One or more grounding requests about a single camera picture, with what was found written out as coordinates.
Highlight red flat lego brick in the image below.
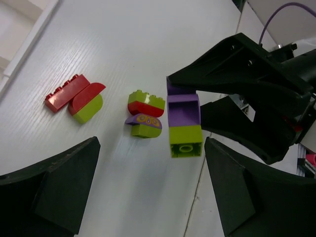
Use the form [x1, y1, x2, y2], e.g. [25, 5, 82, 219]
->
[44, 74, 90, 113]

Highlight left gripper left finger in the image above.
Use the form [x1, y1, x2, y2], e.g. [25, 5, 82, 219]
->
[0, 136, 100, 237]

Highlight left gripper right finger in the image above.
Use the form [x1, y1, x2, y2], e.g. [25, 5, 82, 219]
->
[204, 138, 316, 237]

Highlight green square lego brick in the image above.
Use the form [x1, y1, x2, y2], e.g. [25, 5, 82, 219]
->
[169, 125, 203, 158]

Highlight green red purple lego stack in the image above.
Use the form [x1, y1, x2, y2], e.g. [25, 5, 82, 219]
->
[125, 90, 165, 139]

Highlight purple lego piece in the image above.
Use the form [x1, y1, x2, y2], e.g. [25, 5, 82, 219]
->
[166, 77, 201, 127]

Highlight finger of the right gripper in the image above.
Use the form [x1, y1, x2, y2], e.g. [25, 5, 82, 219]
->
[200, 96, 296, 164]
[167, 33, 314, 119]

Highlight red and green rounded lego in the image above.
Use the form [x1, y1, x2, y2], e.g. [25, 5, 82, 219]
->
[68, 82, 106, 124]

